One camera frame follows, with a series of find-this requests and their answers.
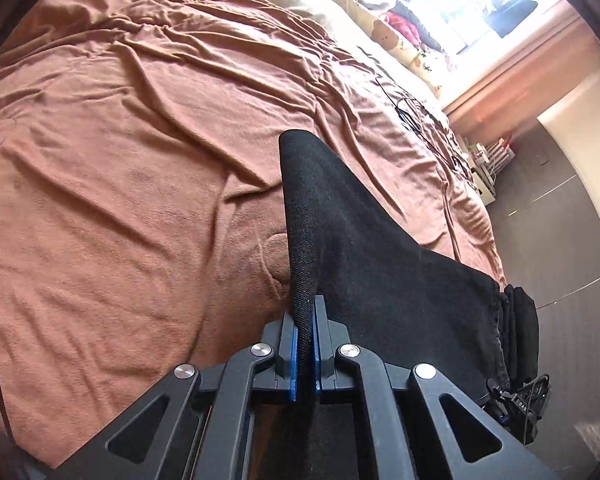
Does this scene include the red clothing on sill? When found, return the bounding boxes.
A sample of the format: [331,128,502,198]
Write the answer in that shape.
[382,11,422,48]

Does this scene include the black cable with frame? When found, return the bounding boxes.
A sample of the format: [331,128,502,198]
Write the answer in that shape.
[360,46,474,176]

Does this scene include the white bedside cabinet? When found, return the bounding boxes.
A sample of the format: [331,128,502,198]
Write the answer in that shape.
[469,162,496,206]

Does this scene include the cream bed sheet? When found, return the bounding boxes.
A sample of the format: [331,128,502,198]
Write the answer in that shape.
[268,0,449,124]

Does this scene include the black backpack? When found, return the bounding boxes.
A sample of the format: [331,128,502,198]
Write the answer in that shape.
[498,284,540,390]

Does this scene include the black denim pants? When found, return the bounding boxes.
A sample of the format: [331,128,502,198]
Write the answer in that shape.
[258,129,512,480]

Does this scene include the bear print pillow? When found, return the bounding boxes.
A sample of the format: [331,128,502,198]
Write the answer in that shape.
[332,0,442,98]

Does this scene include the brown bed blanket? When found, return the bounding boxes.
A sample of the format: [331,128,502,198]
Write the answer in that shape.
[0,0,505,466]

